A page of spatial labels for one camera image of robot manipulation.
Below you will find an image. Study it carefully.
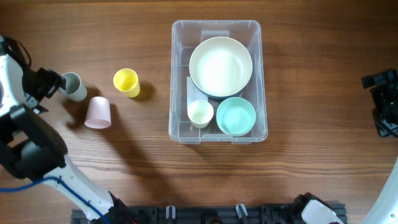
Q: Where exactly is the grey cup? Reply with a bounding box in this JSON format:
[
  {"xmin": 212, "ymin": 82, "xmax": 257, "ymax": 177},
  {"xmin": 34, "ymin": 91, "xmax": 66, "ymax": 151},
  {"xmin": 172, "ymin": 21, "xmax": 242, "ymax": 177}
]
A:
[{"xmin": 58, "ymin": 72, "xmax": 88, "ymax": 102}]

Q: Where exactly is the pink cup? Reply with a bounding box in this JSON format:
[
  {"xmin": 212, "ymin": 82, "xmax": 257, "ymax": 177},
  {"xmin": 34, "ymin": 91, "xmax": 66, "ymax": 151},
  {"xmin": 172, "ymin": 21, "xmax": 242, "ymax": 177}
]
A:
[{"xmin": 85, "ymin": 96, "xmax": 111, "ymax": 129}]

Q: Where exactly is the yellow cup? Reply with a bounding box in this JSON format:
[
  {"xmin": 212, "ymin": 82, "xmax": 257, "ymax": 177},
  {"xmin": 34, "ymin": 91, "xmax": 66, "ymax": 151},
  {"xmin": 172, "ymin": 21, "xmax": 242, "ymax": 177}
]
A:
[{"xmin": 113, "ymin": 68, "xmax": 141, "ymax": 98}]

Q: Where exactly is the dark blue bowl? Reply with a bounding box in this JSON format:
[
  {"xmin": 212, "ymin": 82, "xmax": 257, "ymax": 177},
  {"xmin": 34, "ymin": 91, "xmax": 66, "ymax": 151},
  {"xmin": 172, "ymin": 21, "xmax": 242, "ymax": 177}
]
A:
[{"xmin": 191, "ymin": 80, "xmax": 247, "ymax": 100}]

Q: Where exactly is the green small bowl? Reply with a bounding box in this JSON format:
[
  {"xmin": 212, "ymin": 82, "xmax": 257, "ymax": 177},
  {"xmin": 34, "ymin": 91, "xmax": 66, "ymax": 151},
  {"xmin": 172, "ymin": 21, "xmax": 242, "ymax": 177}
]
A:
[{"xmin": 216, "ymin": 97, "xmax": 256, "ymax": 136}]

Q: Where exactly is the clear plastic storage container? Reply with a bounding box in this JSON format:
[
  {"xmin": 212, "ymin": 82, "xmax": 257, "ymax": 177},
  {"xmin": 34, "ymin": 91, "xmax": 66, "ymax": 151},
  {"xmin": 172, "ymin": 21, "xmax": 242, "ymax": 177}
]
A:
[{"xmin": 168, "ymin": 19, "xmax": 269, "ymax": 146}]

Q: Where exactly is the cream large bowl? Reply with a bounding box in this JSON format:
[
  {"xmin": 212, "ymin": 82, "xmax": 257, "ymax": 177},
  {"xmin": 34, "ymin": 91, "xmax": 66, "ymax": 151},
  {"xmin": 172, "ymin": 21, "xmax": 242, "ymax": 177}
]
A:
[{"xmin": 189, "ymin": 37, "xmax": 253, "ymax": 96}]

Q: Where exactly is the pale green cup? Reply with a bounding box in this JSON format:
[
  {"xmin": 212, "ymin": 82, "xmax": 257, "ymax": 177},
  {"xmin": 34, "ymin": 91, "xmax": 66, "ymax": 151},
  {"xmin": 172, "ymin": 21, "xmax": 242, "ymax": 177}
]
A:
[{"xmin": 187, "ymin": 100, "xmax": 214, "ymax": 129}]

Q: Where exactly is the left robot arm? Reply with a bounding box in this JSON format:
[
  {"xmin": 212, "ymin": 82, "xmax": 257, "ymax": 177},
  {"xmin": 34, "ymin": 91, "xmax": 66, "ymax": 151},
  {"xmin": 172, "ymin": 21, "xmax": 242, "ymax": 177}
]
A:
[{"xmin": 1, "ymin": 36, "xmax": 139, "ymax": 223}]

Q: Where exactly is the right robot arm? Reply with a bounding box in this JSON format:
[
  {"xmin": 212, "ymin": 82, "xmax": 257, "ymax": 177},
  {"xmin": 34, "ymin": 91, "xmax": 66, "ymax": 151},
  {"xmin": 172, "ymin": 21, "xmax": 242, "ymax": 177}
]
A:
[{"xmin": 287, "ymin": 69, "xmax": 397, "ymax": 224}]

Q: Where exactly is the white label in container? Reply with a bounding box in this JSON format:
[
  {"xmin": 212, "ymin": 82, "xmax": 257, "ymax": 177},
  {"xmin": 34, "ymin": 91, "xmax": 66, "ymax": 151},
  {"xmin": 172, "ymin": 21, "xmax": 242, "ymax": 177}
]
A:
[{"xmin": 187, "ymin": 76, "xmax": 208, "ymax": 108}]

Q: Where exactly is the left blue cable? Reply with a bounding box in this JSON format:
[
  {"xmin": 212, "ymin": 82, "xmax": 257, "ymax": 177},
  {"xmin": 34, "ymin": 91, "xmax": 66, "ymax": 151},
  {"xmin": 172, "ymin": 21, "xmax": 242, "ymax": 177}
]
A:
[{"xmin": 0, "ymin": 176, "xmax": 111, "ymax": 224}]

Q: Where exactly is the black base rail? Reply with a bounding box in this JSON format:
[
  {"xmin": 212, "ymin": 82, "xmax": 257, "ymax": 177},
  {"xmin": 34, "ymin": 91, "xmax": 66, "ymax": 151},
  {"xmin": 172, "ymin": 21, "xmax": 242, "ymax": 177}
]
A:
[{"xmin": 70, "ymin": 202, "xmax": 348, "ymax": 224}]

